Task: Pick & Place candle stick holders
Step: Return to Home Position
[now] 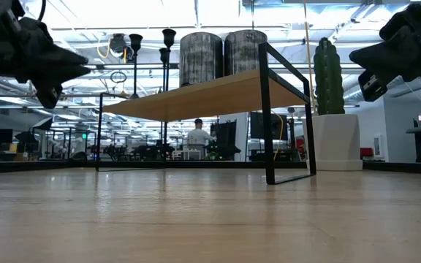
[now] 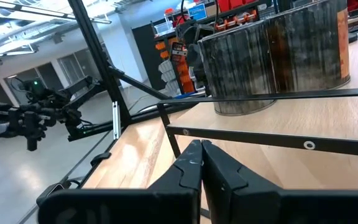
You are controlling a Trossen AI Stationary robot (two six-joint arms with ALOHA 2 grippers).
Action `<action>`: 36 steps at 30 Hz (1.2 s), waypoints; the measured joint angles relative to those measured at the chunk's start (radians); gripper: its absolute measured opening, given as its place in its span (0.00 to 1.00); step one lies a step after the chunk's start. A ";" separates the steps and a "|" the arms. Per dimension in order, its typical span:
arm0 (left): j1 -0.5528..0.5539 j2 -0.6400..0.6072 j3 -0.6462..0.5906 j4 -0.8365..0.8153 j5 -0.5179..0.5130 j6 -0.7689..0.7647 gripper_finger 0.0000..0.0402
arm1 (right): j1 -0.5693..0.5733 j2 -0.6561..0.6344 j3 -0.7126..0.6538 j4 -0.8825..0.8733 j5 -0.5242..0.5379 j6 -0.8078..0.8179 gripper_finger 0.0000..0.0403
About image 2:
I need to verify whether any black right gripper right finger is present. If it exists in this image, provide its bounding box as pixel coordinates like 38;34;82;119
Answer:
201;139;281;192

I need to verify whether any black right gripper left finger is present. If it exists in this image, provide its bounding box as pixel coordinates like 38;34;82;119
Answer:
147;139;203;192

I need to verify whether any orange candle glass jar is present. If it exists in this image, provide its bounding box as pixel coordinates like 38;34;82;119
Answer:
198;0;351;116

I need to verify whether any rack with orange bins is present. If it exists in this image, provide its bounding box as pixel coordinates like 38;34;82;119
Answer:
154;39;198;94

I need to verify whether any black machine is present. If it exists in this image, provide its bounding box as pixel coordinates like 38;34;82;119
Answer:
175;21;214;96

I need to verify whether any black cabinet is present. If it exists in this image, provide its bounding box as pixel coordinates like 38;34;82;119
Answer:
131;21;180;91

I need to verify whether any blue sign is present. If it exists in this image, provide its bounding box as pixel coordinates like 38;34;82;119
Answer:
187;2;208;21

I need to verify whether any red storage bin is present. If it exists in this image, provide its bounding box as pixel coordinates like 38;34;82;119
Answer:
218;0;260;13

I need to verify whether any wooden shelf riser, black frame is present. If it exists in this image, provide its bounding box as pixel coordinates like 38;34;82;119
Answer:
156;29;358;218

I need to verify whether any black aluminium table frame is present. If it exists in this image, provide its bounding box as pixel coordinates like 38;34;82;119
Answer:
17;0;211;224

